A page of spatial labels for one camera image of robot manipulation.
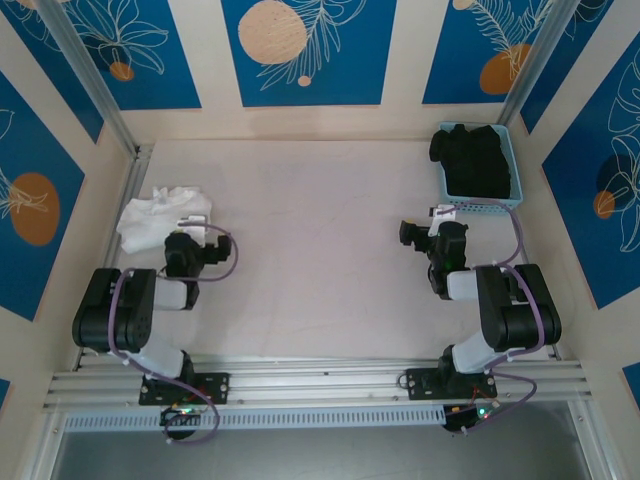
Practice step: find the long aluminium base rail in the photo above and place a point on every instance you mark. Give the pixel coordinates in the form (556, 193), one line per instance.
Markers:
(325, 382)

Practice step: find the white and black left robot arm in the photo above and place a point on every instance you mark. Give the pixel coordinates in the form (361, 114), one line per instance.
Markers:
(115, 310)

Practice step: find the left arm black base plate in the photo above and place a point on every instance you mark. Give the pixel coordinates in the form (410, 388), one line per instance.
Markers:
(215, 387)

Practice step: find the aluminium frame leg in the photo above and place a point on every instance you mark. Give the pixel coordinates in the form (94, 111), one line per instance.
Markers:
(44, 445)
(595, 450)

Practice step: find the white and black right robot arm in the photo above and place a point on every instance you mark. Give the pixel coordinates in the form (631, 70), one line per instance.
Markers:
(515, 305)

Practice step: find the blue floral wall panel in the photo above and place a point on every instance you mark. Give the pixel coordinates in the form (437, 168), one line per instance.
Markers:
(450, 50)
(150, 50)
(575, 225)
(590, 50)
(350, 75)
(55, 85)
(30, 275)

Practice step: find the aluminium corner post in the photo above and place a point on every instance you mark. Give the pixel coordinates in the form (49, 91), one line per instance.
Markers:
(83, 60)
(537, 60)

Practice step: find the light blue plastic basket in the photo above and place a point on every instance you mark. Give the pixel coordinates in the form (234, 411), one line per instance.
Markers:
(485, 209)

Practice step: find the white t-shirt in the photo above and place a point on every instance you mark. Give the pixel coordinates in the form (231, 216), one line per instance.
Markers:
(150, 215)

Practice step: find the black clothing pile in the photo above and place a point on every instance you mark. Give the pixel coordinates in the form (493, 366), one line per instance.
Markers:
(475, 160)

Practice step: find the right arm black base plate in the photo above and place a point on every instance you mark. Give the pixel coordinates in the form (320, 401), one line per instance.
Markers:
(425, 385)

